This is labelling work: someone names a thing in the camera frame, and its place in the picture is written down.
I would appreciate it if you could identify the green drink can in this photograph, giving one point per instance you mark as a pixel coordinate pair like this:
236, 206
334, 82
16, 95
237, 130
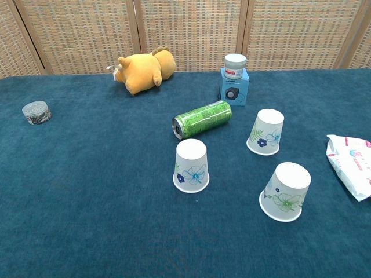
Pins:
203, 119

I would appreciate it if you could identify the blue felt table cover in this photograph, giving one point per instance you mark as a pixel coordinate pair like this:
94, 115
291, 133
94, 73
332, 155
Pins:
87, 188

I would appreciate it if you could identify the white cream jar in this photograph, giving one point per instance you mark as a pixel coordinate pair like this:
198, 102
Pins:
235, 66

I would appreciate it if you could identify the orange plush toy animal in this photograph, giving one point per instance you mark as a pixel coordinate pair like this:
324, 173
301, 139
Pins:
142, 69

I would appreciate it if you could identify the woven wooden folding screen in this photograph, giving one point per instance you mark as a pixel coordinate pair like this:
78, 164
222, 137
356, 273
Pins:
188, 29

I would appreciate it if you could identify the white floral paper cup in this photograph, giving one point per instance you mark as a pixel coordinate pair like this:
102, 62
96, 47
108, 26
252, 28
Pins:
191, 165
287, 191
266, 130

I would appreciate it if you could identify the light blue cardboard box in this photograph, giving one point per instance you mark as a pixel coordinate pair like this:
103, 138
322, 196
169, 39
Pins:
243, 88

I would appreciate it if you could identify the white wet wipes pack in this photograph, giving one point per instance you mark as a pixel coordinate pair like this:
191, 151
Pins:
347, 168

